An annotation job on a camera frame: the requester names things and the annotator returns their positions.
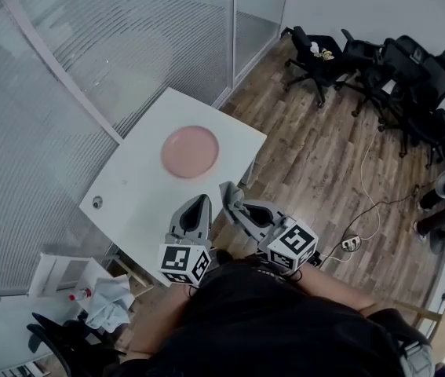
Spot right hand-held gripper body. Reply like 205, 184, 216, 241
257, 211, 320, 277

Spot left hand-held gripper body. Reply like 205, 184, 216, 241
156, 229, 213, 289

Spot grey cloth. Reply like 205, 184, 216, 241
218, 181, 247, 224

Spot pink plate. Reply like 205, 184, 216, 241
160, 125, 221, 180

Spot person's right forearm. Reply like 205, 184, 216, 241
295, 267, 378, 313

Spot person's left forearm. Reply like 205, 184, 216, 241
126, 284, 192, 360

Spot crumpled light blue cloth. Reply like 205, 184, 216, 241
84, 276, 135, 334

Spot white table leg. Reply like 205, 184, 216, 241
240, 156, 257, 189

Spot person's black shirt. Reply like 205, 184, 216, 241
119, 256, 432, 377

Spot red capped clear bottle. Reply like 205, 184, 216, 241
68, 287, 93, 302

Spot low white side table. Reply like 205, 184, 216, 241
28, 251, 122, 302

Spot black office chair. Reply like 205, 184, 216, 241
397, 103, 445, 169
282, 25, 349, 110
334, 28, 396, 118
25, 311, 129, 377
378, 34, 445, 134

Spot person's grey trousers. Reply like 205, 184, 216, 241
399, 341, 436, 377

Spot wooden stool frame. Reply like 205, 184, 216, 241
104, 248, 156, 300

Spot white cable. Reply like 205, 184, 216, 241
316, 130, 382, 263

